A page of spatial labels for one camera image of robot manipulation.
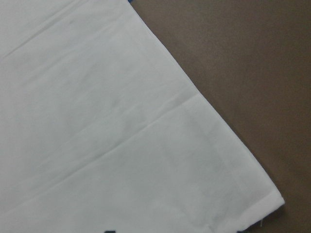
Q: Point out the white long-sleeve printed shirt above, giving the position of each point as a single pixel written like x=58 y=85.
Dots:
x=101 y=129

